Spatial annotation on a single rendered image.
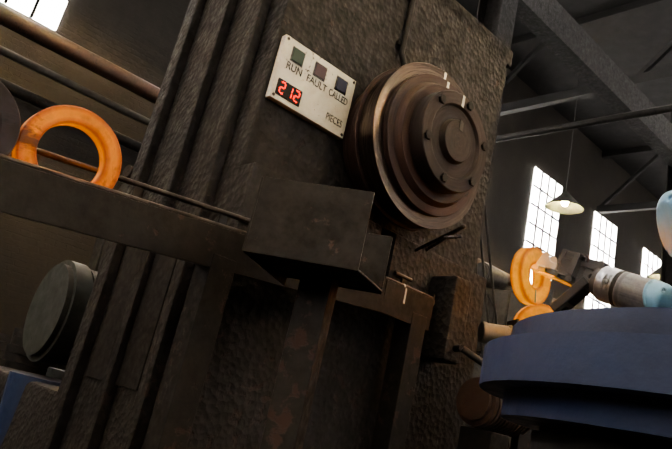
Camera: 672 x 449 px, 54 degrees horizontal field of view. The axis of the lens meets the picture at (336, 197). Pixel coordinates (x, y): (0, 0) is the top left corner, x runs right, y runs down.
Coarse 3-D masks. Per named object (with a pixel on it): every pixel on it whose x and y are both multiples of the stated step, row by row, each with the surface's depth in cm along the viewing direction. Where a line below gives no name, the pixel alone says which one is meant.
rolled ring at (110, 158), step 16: (48, 112) 117; (64, 112) 118; (80, 112) 120; (32, 128) 115; (48, 128) 116; (80, 128) 122; (96, 128) 122; (16, 144) 113; (32, 144) 114; (96, 144) 124; (112, 144) 124; (32, 160) 114; (112, 160) 123; (96, 176) 123; (112, 176) 123
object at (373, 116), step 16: (416, 64) 183; (384, 80) 179; (400, 80) 178; (448, 80) 192; (368, 96) 177; (384, 96) 173; (368, 112) 173; (384, 112) 172; (368, 128) 172; (368, 144) 171; (368, 160) 172; (384, 160) 171; (368, 176) 174; (384, 176) 170; (384, 192) 173; (384, 208) 178; (400, 208) 173; (464, 208) 192; (416, 224) 177; (432, 224) 182; (448, 224) 186
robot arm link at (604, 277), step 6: (600, 270) 162; (606, 270) 161; (612, 270) 161; (618, 270) 160; (600, 276) 161; (606, 276) 160; (612, 276) 159; (594, 282) 161; (600, 282) 160; (606, 282) 159; (594, 288) 161; (600, 288) 160; (606, 288) 159; (594, 294) 162; (600, 294) 160; (606, 294) 159; (600, 300) 162; (606, 300) 160
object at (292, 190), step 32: (288, 192) 114; (320, 192) 112; (352, 192) 111; (256, 224) 113; (288, 224) 112; (320, 224) 110; (352, 224) 109; (256, 256) 115; (288, 256) 110; (320, 256) 108; (352, 256) 107; (384, 256) 133; (320, 288) 119; (352, 288) 132; (320, 320) 117; (288, 352) 116; (320, 352) 119; (288, 384) 115; (288, 416) 113; (288, 448) 111
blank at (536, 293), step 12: (516, 252) 178; (528, 252) 177; (540, 252) 181; (516, 264) 175; (528, 264) 176; (516, 276) 174; (528, 276) 176; (540, 276) 181; (516, 288) 175; (528, 288) 175; (540, 288) 179; (528, 300) 175; (540, 300) 179
